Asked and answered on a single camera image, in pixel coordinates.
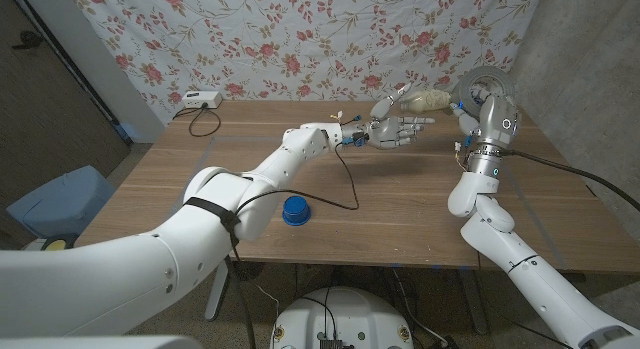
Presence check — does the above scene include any blue-grey plastic bin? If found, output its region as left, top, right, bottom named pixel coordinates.
left=5, top=164, right=117, bottom=239

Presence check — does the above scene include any white floor cable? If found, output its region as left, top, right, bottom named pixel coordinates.
left=391, top=268, right=450, bottom=348

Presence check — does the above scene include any white robot torso shell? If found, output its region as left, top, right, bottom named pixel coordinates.
left=0, top=334, right=204, bottom=349

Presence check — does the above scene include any beige bottle with silver cap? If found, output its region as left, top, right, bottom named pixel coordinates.
left=399, top=88, right=454, bottom=115

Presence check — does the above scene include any black door handle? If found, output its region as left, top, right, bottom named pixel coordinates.
left=12, top=30, right=46, bottom=51

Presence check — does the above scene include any grey tape table marking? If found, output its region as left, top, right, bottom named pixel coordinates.
left=169, top=137, right=219, bottom=216
left=499, top=158, right=570, bottom=271

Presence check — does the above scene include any white power adapter box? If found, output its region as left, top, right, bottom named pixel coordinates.
left=181, top=90, right=224, bottom=109

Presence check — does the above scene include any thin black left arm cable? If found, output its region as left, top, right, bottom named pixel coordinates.
left=234, top=141, right=362, bottom=213

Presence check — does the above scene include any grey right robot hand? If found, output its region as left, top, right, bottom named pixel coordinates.
left=448, top=86, right=521, bottom=150

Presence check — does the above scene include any grey duct tape roll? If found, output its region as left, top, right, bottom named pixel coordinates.
left=449, top=65, right=517, bottom=111

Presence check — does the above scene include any blue plastic cup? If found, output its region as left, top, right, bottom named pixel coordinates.
left=282, top=195, right=312, bottom=227

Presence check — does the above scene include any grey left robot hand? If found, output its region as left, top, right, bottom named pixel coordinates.
left=367, top=82, right=437, bottom=151

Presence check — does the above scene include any black round fan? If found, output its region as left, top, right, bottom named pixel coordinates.
left=229, top=261, right=266, bottom=283

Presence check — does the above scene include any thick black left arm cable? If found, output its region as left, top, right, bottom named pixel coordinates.
left=223, top=228, right=259, bottom=349

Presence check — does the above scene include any floral backdrop cloth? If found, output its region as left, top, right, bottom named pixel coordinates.
left=67, top=0, right=544, bottom=126

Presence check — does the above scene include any metal table leg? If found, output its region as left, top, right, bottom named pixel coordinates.
left=204, top=261, right=232, bottom=323
left=457, top=268, right=489, bottom=336

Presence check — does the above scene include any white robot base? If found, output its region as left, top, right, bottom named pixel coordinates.
left=269, top=286, right=415, bottom=349

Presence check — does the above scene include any black power strip cable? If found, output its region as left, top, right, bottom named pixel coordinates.
left=172, top=106, right=222, bottom=139

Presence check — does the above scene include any yellow and black floor object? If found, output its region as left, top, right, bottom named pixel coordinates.
left=39, top=233, right=79, bottom=253

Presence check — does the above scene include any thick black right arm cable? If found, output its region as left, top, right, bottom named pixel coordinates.
left=499, top=147, right=640, bottom=213

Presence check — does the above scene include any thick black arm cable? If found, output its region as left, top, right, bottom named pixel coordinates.
left=499, top=147, right=640, bottom=213
left=223, top=228, right=259, bottom=349

